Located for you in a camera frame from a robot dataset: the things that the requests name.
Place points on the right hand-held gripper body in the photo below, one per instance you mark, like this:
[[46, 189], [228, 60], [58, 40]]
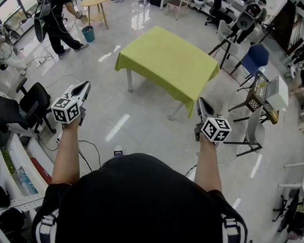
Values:
[[215, 130]]

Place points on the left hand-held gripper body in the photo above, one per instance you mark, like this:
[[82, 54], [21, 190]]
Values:
[[65, 111]]

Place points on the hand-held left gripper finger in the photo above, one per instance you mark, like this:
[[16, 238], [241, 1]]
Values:
[[74, 87], [85, 95]]

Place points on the yellow-green tablecloth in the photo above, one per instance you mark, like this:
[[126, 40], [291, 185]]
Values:
[[167, 61]]

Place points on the person's left forearm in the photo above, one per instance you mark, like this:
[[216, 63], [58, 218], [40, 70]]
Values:
[[66, 152]]

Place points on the person's right forearm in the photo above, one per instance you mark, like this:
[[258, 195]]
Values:
[[209, 163]]

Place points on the black office chair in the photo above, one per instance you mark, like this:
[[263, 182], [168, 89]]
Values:
[[217, 10], [34, 100], [292, 207]]

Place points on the grey chair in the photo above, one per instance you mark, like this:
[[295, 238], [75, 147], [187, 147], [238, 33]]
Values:
[[256, 128]]

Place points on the teal bin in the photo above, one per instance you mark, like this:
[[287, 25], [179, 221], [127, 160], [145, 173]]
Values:
[[88, 36]]

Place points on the wooden rattan chair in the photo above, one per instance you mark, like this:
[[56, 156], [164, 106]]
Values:
[[260, 90]]

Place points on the white storage rack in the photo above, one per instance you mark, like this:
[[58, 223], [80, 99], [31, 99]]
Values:
[[17, 148]]

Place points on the black jacket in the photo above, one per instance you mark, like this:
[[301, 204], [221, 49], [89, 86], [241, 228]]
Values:
[[4, 112]]

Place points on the person's white shoe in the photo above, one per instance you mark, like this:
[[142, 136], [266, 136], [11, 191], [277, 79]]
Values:
[[118, 150]]

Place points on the red box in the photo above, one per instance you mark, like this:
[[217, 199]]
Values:
[[42, 174]]

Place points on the beige hand-held device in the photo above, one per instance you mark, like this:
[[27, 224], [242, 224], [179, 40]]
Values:
[[83, 18]]

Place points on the black backpack with green trim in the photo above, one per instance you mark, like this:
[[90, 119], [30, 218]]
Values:
[[40, 25]]

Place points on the blue chair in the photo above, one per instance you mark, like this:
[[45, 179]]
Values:
[[255, 56]]

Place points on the white robot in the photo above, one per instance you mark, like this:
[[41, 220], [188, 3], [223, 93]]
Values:
[[9, 56]]

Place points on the white box appliance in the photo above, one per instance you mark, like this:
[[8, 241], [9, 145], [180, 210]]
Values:
[[279, 91]]

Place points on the white chair with black legs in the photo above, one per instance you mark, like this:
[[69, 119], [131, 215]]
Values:
[[225, 31]]

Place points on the round wooden table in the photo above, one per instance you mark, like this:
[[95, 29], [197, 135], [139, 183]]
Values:
[[95, 1]]

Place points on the wooden stool chair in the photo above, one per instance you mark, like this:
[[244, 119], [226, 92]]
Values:
[[176, 3]]

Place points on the person's black shirt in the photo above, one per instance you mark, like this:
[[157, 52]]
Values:
[[138, 206]]

